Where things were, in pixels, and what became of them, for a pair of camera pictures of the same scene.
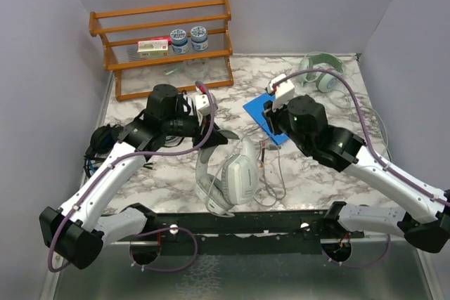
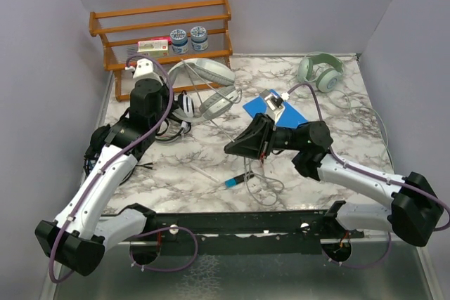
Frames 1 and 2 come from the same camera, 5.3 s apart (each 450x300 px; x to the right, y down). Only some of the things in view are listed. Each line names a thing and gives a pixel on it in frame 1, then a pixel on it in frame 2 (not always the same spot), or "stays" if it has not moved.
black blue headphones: [101, 140] stays
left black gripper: [202, 127] -> [166, 93]
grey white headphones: [238, 183] -> [218, 99]
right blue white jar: [199, 38] stays
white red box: [154, 47] stays
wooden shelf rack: [156, 49] stays
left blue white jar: [179, 41] stays
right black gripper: [272, 116] -> [256, 142]
